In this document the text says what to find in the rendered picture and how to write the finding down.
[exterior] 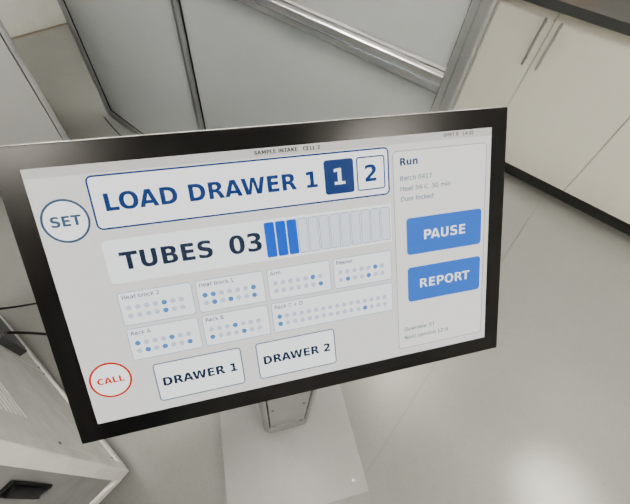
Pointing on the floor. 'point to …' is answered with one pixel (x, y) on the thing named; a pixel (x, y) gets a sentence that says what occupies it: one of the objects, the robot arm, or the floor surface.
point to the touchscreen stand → (291, 450)
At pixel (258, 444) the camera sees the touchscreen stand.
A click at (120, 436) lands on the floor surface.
